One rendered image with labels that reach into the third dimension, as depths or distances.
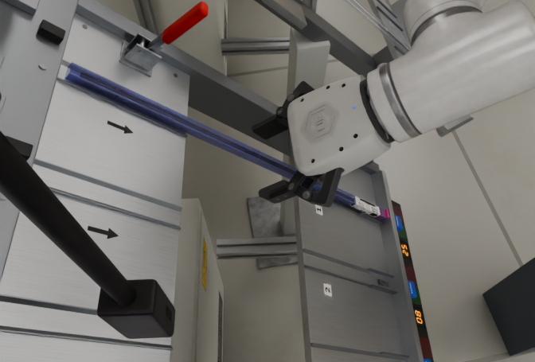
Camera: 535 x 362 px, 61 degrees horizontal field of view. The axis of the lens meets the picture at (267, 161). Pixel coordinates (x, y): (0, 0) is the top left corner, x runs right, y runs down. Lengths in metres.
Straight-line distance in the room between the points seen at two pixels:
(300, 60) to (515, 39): 0.45
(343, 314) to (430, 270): 0.96
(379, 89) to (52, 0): 0.31
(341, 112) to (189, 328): 0.45
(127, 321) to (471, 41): 0.38
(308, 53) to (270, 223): 0.81
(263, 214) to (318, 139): 1.04
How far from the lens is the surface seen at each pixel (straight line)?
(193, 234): 0.84
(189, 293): 0.81
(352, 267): 0.65
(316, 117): 0.52
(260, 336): 1.41
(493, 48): 0.46
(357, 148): 0.48
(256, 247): 1.14
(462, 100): 0.47
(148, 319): 0.19
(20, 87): 0.37
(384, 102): 0.47
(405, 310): 0.70
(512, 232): 1.71
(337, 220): 0.66
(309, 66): 0.84
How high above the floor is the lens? 1.39
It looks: 58 degrees down
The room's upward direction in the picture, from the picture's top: straight up
